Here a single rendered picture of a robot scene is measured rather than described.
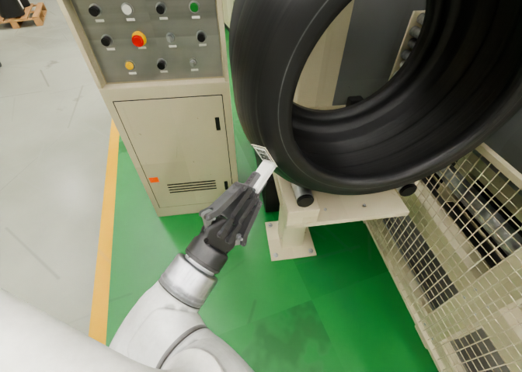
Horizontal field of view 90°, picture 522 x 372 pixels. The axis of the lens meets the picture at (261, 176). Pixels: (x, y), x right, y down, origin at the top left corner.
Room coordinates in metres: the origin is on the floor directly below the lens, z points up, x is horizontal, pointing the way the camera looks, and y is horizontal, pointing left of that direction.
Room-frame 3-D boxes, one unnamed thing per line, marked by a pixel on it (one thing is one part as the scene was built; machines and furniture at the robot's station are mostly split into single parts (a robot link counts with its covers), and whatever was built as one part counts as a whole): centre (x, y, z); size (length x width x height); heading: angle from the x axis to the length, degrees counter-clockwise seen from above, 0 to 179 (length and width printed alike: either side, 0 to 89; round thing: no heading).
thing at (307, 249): (0.87, -0.18, 0.01); 0.27 x 0.27 x 0.02; 8
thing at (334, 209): (0.62, -0.23, 0.80); 0.37 x 0.36 x 0.02; 98
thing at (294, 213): (0.60, -0.09, 0.84); 0.36 x 0.09 x 0.06; 8
